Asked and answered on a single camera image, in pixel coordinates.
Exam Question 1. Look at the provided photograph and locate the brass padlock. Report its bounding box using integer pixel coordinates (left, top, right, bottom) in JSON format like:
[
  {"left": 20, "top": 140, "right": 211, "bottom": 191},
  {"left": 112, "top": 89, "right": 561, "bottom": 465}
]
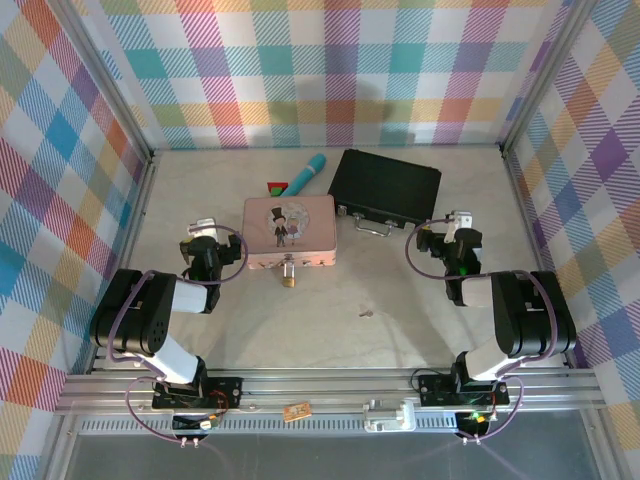
[{"left": 279, "top": 254, "right": 298, "bottom": 289}]

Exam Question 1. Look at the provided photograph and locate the pink cartoon tin box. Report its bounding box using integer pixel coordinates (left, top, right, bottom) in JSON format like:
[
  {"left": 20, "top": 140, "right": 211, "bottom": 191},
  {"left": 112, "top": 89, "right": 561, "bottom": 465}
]
[{"left": 241, "top": 195, "right": 339, "bottom": 271}]

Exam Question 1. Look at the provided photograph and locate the teal cylinder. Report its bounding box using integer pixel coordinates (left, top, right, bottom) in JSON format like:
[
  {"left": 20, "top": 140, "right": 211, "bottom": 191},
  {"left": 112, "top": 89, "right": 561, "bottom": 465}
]
[{"left": 284, "top": 153, "right": 327, "bottom": 197}]

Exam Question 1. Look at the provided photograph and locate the black connector box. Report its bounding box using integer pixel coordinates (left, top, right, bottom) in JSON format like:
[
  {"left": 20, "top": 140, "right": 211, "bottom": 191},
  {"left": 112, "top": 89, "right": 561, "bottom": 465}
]
[
  {"left": 171, "top": 413, "right": 221, "bottom": 445},
  {"left": 454, "top": 410, "right": 495, "bottom": 442}
]

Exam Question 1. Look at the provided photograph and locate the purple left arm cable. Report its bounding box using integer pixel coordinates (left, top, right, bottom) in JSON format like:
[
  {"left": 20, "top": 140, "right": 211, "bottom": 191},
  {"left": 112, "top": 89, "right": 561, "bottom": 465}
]
[{"left": 106, "top": 224, "right": 250, "bottom": 446}]

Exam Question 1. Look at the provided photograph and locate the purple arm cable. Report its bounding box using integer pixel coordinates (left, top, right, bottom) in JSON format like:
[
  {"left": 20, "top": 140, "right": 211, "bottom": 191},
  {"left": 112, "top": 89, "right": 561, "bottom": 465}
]
[
  {"left": 106, "top": 224, "right": 250, "bottom": 446},
  {"left": 405, "top": 218, "right": 560, "bottom": 444}
]

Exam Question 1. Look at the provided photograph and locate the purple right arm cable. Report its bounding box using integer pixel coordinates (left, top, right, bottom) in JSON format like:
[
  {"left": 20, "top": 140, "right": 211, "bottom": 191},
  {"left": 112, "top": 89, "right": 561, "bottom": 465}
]
[{"left": 405, "top": 218, "right": 560, "bottom": 444}]

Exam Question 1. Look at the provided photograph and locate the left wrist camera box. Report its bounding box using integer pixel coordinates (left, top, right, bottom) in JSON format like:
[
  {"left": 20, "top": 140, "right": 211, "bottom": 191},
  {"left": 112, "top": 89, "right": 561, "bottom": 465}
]
[{"left": 185, "top": 217, "right": 220, "bottom": 240}]

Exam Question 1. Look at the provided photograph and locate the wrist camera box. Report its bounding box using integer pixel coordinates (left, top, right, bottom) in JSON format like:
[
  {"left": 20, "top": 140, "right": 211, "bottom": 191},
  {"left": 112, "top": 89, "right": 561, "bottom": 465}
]
[
  {"left": 446, "top": 209, "right": 474, "bottom": 244},
  {"left": 185, "top": 217, "right": 220, "bottom": 240}
]

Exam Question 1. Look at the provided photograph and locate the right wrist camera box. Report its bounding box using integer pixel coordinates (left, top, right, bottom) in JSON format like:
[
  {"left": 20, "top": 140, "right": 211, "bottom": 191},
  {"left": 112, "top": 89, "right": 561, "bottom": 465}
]
[{"left": 446, "top": 209, "right": 474, "bottom": 244}]

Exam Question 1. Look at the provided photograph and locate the black case with handle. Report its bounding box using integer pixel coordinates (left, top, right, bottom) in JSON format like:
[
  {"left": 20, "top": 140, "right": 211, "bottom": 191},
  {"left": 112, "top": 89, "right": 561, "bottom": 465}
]
[{"left": 327, "top": 148, "right": 443, "bottom": 237}]

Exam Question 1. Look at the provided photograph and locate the aluminium side rail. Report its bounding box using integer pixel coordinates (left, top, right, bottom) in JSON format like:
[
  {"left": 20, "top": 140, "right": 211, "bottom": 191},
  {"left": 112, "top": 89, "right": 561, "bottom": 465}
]
[
  {"left": 87, "top": 149, "right": 160, "bottom": 375},
  {"left": 499, "top": 144, "right": 579, "bottom": 370}
]

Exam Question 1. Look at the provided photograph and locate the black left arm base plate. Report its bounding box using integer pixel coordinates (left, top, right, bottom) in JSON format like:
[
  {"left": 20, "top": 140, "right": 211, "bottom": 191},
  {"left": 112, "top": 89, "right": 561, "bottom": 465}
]
[{"left": 152, "top": 376, "right": 245, "bottom": 412}]

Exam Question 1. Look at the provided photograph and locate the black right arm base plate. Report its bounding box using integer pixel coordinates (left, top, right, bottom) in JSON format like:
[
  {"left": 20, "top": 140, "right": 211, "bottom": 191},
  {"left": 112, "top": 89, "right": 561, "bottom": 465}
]
[{"left": 417, "top": 373, "right": 511, "bottom": 407}]

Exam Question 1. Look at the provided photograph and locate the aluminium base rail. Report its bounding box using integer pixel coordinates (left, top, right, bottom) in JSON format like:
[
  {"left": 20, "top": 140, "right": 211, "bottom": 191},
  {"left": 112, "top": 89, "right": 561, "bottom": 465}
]
[{"left": 57, "top": 367, "right": 609, "bottom": 416}]

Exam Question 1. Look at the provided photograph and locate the white metal bracket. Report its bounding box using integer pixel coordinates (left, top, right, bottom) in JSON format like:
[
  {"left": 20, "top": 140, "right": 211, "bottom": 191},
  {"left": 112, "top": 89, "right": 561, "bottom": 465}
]
[{"left": 362, "top": 398, "right": 416, "bottom": 434}]

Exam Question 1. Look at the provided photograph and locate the perforated metal cable tray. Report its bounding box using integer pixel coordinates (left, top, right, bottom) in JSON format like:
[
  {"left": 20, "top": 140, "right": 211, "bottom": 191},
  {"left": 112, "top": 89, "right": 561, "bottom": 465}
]
[{"left": 74, "top": 415, "right": 501, "bottom": 436}]

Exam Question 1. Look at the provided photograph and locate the aluminium frame post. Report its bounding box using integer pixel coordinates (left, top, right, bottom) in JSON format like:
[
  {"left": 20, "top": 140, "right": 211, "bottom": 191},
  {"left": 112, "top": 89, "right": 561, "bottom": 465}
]
[
  {"left": 499, "top": 0, "right": 601, "bottom": 156},
  {"left": 52, "top": 0, "right": 157, "bottom": 164}
]

